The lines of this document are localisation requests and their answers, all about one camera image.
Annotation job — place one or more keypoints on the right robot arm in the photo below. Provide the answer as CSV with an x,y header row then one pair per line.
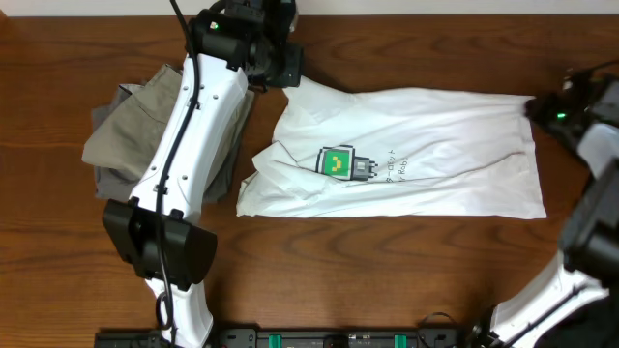
x,y
573,301

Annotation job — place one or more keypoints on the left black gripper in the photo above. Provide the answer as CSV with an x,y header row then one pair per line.
x,y
289,76

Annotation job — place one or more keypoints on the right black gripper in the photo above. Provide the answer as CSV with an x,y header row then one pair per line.
x,y
542,112

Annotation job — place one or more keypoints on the white printed t-shirt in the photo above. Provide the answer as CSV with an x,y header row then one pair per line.
x,y
400,152

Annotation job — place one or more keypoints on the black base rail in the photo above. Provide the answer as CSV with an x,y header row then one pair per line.
x,y
251,338

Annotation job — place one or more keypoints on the folded khaki pants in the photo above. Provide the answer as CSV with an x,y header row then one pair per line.
x,y
127,133

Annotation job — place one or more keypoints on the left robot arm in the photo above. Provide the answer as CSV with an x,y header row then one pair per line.
x,y
231,47

